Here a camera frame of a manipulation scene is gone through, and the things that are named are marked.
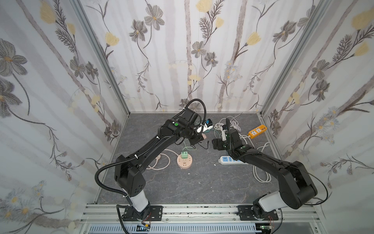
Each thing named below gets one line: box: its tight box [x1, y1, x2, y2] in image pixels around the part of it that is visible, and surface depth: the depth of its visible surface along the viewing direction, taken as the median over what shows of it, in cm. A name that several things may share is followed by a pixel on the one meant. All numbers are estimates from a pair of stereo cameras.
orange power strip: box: [247, 124, 268, 139], surface depth 109 cm
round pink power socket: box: [176, 151, 193, 170], surface depth 92 cm
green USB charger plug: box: [181, 151, 189, 159], surface depth 91 cm
